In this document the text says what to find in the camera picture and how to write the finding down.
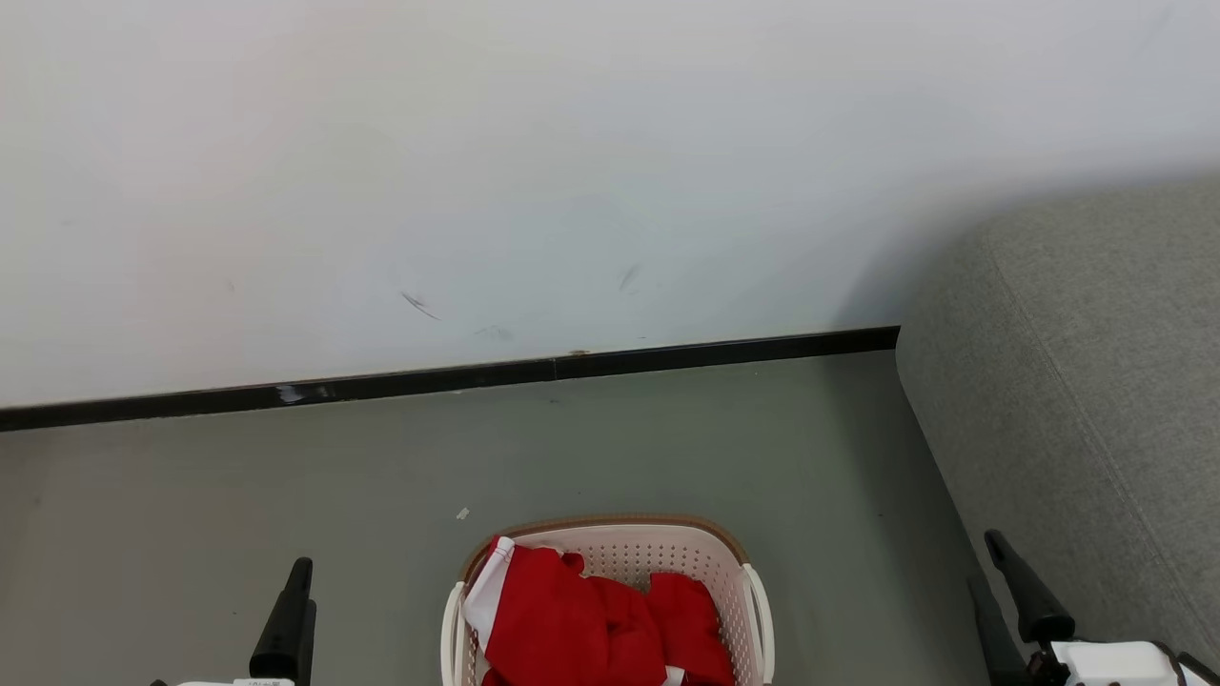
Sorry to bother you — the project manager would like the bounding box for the cream perforated laundry basket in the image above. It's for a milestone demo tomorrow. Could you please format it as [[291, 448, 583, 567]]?
[[440, 514, 776, 686]]

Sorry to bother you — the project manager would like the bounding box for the black baseboard strip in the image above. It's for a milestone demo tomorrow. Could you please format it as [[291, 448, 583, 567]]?
[[0, 326, 901, 433]]

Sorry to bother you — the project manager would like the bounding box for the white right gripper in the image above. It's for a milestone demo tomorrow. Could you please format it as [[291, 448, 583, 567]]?
[[966, 530, 1184, 686]]

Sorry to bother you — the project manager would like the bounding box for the red garment with white trim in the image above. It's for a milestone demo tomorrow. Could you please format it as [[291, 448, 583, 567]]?
[[464, 536, 668, 686]]

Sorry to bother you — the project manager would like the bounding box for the grey fabric sofa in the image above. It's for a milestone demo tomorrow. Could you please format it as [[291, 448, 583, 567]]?
[[896, 176, 1220, 686]]

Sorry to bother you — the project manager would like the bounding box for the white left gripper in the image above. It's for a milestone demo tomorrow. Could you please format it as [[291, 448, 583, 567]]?
[[151, 557, 318, 686]]

